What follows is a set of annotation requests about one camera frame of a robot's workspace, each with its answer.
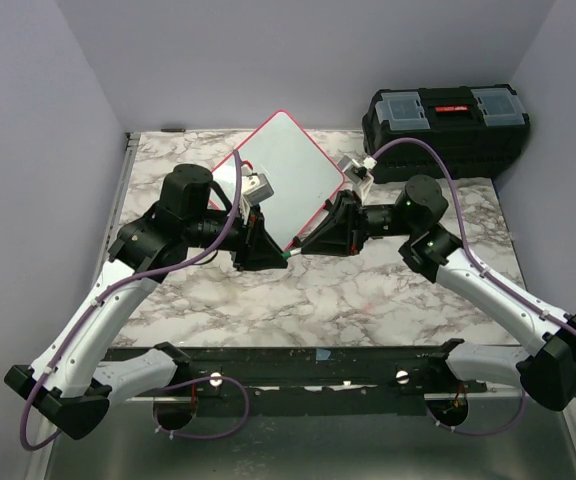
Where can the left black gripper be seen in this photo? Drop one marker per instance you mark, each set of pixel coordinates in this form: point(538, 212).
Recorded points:
point(256, 247)

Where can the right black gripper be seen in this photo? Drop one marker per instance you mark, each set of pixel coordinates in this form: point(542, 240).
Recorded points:
point(335, 240)

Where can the green whiteboard marker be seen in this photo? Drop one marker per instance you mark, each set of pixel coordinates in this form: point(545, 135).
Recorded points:
point(291, 253)

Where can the whiteboard with pink frame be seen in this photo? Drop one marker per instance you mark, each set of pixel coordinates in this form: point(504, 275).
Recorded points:
point(301, 174)

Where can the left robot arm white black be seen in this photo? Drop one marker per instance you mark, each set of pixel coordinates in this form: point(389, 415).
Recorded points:
point(69, 383)

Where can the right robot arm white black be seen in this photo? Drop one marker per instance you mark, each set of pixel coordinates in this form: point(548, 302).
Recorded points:
point(544, 362)

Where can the black toolbox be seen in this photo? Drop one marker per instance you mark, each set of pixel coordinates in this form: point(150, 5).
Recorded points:
point(477, 131)

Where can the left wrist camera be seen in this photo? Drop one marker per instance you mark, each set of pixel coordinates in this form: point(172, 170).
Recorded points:
point(256, 188)

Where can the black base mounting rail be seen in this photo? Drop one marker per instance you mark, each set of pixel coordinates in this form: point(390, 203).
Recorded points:
point(312, 381)

